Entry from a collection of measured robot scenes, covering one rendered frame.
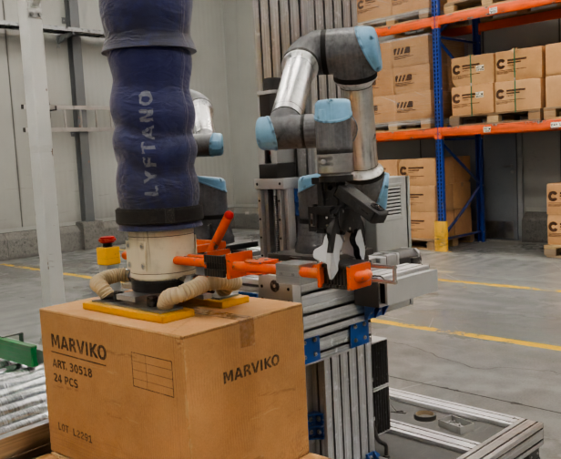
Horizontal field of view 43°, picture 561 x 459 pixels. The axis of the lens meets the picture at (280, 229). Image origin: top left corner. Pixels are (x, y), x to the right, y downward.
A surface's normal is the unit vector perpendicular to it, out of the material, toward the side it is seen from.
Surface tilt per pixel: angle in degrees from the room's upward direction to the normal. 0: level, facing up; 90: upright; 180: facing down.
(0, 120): 90
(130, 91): 78
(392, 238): 90
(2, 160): 90
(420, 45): 90
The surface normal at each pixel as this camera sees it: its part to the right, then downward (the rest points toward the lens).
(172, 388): -0.67, 0.11
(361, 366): 0.71, 0.04
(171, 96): 0.56, -0.18
